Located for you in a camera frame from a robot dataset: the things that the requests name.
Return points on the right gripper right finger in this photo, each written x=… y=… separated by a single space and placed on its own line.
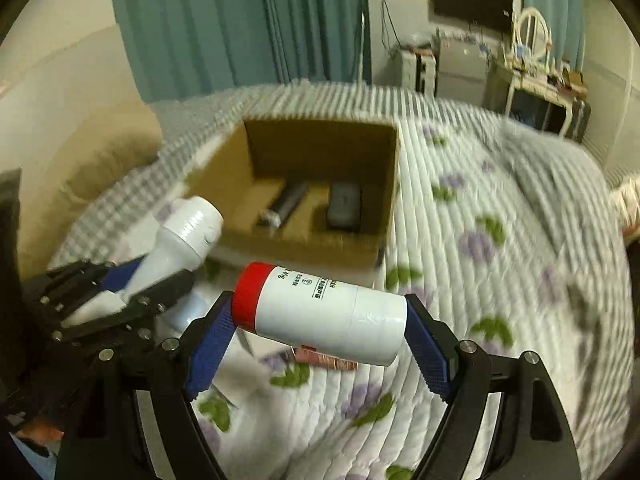
x=531 y=438

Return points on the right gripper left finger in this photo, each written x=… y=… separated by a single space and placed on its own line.
x=134 y=418

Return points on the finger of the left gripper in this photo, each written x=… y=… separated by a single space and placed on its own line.
x=69 y=287
x=150 y=304

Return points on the white plastic bottle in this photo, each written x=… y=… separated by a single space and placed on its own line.
x=182 y=242

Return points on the black cylindrical tube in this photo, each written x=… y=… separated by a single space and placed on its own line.
x=277 y=213

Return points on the white canister red cap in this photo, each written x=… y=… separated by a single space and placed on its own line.
x=347 y=321

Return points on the red rose tin case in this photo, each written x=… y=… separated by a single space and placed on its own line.
x=315 y=359

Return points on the light blue earbud case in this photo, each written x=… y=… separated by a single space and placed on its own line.
x=184 y=312

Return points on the beige pillow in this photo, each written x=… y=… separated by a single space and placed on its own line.
x=104 y=148

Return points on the grey checked blanket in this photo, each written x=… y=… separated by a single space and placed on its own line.
x=350 y=105

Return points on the brown cardboard box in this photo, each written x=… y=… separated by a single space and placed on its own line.
x=250 y=168

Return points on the black glasses case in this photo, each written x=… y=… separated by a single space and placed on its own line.
x=344 y=207

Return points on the cream crumpled cloth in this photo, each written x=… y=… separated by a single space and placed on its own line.
x=626 y=201

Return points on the green curtain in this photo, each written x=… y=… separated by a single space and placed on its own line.
x=182 y=48

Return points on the white dressing table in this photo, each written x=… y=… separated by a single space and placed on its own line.
x=536 y=103

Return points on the white suitcase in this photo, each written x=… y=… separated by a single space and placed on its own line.
x=417 y=70

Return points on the grey mini fridge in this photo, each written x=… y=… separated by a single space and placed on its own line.
x=462 y=70

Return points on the white sliding wardrobe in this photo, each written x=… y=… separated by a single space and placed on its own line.
x=611 y=70

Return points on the oval white mirror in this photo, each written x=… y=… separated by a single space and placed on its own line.
x=532 y=37

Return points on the green curtain right window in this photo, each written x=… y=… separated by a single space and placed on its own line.
x=566 y=22

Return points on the black wall television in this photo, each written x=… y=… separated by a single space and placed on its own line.
x=496 y=15

